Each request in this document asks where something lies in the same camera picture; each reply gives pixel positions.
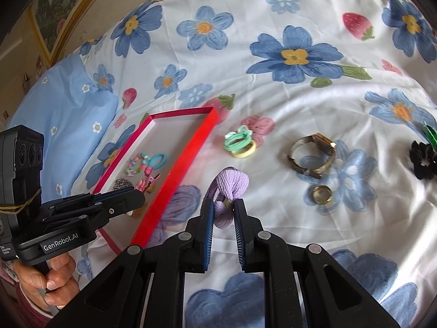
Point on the gold wrist watch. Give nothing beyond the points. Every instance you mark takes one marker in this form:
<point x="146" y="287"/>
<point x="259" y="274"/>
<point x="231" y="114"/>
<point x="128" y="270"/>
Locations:
<point x="326" y="141"/>

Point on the framed wall painting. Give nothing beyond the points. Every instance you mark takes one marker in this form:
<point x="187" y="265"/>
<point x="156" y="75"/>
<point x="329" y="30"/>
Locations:
<point x="54" y="6"/>

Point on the light blue pillow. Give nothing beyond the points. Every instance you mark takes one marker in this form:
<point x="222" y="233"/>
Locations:
<point x="68" y="109"/>

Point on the purple bow hair clip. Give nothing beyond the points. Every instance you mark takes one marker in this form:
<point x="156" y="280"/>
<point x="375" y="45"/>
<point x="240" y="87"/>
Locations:
<point x="228" y="184"/>

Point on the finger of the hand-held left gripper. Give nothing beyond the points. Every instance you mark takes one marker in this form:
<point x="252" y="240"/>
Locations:
<point x="88" y="199"/>
<point x="117" y="208"/>

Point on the pink hair clips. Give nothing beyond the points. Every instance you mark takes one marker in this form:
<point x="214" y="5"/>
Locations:
<point x="148" y="181"/>

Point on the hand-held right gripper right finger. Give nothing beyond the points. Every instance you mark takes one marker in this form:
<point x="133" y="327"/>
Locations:
<point x="240" y="234"/>

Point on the green hair clip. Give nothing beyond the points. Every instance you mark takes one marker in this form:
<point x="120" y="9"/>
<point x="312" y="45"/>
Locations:
<point x="432" y="135"/>

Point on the red cardboard box tray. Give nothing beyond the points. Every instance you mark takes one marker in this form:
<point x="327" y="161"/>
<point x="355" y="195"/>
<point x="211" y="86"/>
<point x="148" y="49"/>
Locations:
<point x="177" y="177"/>

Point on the yellow hair claw clip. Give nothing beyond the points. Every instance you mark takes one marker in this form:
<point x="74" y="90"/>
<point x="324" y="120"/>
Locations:
<point x="133" y="214"/>

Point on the person's left hand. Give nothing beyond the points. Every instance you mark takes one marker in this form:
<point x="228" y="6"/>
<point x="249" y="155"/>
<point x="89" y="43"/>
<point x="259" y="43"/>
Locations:
<point x="54" y="280"/>

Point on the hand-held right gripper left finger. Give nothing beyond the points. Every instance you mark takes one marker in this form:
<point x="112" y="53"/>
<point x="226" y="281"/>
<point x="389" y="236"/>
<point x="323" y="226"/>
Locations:
<point x="208" y="234"/>

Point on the black scrunchie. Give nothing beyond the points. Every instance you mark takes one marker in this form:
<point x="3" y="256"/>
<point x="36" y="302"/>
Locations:
<point x="421" y="167"/>

